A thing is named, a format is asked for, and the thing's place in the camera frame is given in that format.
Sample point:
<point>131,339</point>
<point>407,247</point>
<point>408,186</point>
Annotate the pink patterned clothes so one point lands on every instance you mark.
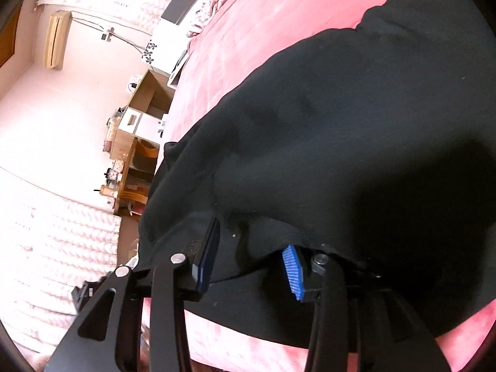
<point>211,7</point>

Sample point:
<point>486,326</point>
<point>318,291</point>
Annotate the grey and white bed headboard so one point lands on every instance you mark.
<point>182,4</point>

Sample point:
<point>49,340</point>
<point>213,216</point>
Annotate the wooden desk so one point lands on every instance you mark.
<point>130,186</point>

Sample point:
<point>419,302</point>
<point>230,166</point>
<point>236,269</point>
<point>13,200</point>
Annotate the beige air conditioner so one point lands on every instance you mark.
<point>56,38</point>

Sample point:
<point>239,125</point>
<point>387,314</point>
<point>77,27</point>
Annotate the wooden cabinet with white drawers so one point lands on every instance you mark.
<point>149,97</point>

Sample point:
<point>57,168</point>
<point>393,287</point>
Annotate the pink fleece blanket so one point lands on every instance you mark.
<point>232,46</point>

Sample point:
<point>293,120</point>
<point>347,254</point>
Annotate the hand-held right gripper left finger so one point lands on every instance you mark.
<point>204,263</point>

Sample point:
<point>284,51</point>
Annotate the white wall power strip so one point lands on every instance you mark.
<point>107,34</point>

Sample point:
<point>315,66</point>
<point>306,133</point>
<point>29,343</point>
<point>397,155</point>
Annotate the black pants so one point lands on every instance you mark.
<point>310,143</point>

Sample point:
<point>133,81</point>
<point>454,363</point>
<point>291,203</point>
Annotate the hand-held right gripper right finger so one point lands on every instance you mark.
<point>293,269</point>

